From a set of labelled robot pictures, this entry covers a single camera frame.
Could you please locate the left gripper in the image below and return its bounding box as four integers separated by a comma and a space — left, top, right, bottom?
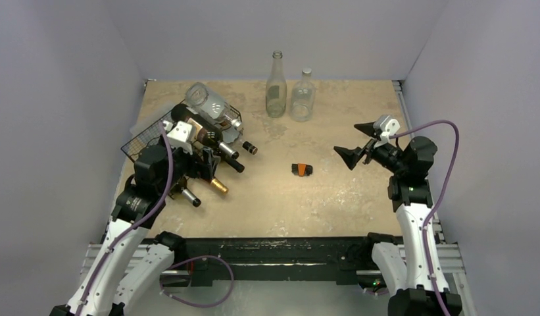
158, 132, 219, 194

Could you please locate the dark green bottle silver foil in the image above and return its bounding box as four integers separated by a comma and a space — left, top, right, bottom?
170, 103, 239, 159

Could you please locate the clear round bottle silver cap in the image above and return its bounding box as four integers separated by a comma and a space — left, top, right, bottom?
289, 67, 316, 122

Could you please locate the tall clear bottle no cap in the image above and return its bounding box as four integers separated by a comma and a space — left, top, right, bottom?
266, 50, 287, 118

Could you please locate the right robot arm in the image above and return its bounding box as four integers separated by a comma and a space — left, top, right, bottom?
334, 115, 463, 315

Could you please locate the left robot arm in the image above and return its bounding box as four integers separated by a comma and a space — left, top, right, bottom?
51, 144, 219, 315

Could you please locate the dark bottle black cap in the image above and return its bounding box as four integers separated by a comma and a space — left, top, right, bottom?
215, 149, 245, 173

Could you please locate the red wine bottle gold foil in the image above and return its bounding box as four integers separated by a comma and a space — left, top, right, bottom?
207, 176, 229, 195

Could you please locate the clear flat bottle black cap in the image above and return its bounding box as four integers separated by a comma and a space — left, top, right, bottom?
222, 129, 258, 155

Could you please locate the dark bottle grey foil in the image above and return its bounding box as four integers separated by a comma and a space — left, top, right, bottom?
171, 184, 202, 207

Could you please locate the top clear bottle silver cap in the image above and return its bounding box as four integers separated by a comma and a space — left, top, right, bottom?
185, 82, 243, 131

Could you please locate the orange hex key set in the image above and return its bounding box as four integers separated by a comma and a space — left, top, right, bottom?
291, 163, 313, 177

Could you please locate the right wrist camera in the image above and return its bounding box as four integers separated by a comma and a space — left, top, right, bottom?
372, 115, 401, 142

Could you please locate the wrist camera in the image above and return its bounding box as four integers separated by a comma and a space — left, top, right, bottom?
162, 120, 195, 155
372, 115, 401, 142

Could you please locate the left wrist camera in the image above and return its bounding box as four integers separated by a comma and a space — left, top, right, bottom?
162, 120, 195, 155

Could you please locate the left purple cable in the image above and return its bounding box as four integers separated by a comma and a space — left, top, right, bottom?
73, 124, 175, 316

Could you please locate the black wire wine rack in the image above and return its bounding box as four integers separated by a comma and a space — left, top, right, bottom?
120, 99, 245, 201

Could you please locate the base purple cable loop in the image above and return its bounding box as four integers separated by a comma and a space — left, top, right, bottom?
159, 255, 235, 309

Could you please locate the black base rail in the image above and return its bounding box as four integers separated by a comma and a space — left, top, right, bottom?
165, 232, 403, 286

